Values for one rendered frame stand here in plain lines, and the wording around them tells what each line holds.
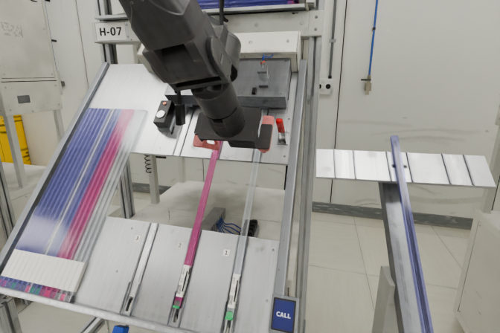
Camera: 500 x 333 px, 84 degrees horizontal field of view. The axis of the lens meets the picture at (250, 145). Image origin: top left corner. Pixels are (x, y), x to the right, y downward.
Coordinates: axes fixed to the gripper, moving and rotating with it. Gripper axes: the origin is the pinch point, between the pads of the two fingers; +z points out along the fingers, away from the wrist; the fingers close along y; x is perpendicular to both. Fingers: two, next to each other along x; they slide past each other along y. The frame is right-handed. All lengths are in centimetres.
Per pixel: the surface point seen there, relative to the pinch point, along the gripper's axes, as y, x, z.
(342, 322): -32, 35, 122
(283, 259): -9.4, 18.4, 12.8
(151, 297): 17.5, 29.7, 13.7
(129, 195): 60, 0, 52
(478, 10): -116, -162, 101
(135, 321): 18.4, 34.0, 11.5
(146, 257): 21.4, 22.3, 13.9
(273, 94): -3.3, -19.7, 8.6
